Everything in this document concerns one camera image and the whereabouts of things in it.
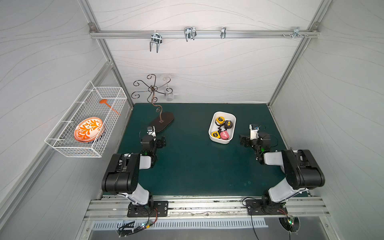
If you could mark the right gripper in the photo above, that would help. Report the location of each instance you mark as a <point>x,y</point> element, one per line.
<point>245,141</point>

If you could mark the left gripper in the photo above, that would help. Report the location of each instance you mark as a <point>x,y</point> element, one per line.
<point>160,142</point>

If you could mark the black round tape measure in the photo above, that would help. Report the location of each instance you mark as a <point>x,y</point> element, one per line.
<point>228,124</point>

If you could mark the pink tape measure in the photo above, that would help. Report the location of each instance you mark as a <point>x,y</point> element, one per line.
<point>224,135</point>

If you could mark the white plastic storage box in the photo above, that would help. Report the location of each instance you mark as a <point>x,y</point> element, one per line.
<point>213,127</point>

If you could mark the yellow deli tape measure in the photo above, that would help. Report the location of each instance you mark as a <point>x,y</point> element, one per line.
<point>219,121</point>

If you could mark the small yellow tape measure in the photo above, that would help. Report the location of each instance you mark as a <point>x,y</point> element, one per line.
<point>216,135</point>

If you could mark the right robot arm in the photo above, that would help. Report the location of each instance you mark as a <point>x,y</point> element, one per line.
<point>301,170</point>

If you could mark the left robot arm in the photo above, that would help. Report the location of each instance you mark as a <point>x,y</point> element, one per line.
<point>122,175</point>

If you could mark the green table mat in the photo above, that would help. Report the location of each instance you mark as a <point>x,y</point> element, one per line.
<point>193,165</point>

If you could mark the glass cup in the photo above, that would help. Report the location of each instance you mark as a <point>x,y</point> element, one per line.
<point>169,96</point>

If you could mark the orange spatula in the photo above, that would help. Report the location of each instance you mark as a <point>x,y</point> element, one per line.
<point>105,102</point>

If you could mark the orange patterned plate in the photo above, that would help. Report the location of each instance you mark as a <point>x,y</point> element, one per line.
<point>89,130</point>

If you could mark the metal hook left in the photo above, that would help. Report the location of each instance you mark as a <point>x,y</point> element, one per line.
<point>156,40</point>

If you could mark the metal hook middle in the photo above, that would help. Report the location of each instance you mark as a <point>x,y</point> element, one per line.
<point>190,33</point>

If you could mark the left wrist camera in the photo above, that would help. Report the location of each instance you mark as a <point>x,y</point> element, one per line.
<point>151,131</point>

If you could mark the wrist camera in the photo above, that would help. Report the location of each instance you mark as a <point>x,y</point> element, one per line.
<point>254,131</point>
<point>151,131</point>

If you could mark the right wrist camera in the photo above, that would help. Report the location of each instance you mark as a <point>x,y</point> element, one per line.
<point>254,131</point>

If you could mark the copper wire stand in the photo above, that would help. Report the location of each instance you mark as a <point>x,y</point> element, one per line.
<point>164,119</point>

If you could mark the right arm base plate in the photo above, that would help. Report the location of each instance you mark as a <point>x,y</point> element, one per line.
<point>258,208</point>

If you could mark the white wire basket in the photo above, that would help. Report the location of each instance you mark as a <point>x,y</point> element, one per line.
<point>87,105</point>

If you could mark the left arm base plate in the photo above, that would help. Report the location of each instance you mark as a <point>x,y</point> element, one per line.
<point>152,209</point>

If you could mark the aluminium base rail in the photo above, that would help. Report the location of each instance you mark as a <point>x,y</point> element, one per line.
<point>211,207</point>

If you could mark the metal bracket right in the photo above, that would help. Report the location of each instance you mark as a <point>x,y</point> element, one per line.
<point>296,34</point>

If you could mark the aluminium top rail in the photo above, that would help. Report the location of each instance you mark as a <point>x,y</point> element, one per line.
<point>201,34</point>

